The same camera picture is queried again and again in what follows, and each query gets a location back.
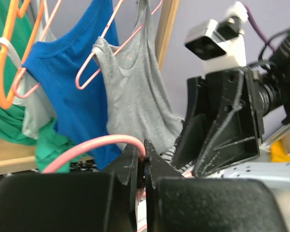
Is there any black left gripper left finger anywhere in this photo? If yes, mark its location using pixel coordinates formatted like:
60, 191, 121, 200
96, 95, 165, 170
0, 145, 138, 232

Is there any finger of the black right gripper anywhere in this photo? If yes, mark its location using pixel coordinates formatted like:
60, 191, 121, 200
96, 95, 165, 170
171, 113, 211, 173

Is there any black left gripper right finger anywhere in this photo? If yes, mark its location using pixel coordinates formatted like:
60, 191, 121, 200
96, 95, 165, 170
144, 139, 288, 232

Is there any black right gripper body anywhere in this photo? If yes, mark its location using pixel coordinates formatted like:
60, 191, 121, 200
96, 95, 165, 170
183, 68, 264, 177

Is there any black white striped tank top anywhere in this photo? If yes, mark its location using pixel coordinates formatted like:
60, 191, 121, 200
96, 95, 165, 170
160, 142, 202, 177

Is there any pink wire hanger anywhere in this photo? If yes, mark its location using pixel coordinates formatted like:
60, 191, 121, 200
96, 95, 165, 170
41, 134, 194, 232

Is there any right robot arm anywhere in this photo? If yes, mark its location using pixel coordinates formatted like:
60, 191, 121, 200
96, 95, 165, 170
171, 28, 290, 177

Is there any light grey tank top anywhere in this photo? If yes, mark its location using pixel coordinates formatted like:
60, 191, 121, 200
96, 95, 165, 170
12, 0, 56, 140

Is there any pink hanger under grey top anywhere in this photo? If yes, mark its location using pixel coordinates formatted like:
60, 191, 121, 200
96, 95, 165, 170
75, 0, 161, 92

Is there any green tank top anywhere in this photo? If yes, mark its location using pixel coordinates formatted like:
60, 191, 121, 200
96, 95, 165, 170
0, 0, 73, 174

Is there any blue tank top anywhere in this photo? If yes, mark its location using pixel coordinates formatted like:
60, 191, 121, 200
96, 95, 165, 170
24, 0, 113, 170

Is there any orange plastic hanger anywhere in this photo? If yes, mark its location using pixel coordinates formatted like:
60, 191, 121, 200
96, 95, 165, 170
0, 0, 48, 109

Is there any pink hanger under blue top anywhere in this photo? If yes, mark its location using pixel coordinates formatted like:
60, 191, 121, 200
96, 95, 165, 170
23, 0, 114, 102

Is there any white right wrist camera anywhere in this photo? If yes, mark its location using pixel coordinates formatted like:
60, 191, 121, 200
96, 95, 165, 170
185, 1, 248, 73

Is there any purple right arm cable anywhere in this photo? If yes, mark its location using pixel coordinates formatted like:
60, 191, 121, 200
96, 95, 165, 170
244, 4, 276, 51

